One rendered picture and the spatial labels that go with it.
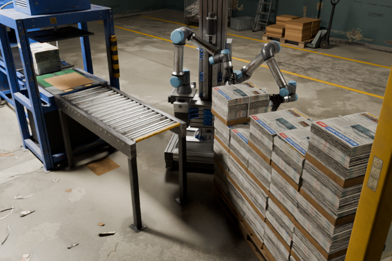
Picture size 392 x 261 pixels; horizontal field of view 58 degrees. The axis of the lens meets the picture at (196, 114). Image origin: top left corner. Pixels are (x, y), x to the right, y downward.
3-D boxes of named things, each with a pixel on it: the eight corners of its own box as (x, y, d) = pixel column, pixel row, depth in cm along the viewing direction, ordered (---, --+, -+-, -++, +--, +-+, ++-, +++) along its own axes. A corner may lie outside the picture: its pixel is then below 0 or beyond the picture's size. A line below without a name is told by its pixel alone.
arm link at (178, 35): (186, 85, 339) (189, 27, 315) (179, 90, 326) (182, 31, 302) (175, 83, 343) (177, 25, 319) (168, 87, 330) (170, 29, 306)
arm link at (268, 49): (264, 42, 299) (290, 95, 300) (270, 40, 307) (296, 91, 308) (254, 49, 307) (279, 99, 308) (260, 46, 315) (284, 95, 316)
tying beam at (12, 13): (113, 18, 366) (112, 8, 362) (18, 31, 308) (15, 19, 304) (82, 10, 411) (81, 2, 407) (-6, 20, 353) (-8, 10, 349)
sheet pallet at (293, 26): (321, 42, 882) (324, 19, 858) (303, 48, 831) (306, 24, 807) (280, 35, 962) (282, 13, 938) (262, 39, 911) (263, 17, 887)
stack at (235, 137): (248, 184, 347) (254, 107, 312) (329, 278, 248) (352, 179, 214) (212, 194, 334) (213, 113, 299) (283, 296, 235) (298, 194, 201)
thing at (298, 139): (325, 124, 230) (325, 123, 229) (358, 145, 206) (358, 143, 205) (276, 134, 218) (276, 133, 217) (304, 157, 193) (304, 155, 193)
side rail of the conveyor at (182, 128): (186, 135, 297) (186, 122, 292) (182, 137, 294) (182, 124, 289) (105, 92, 386) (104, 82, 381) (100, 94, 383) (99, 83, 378)
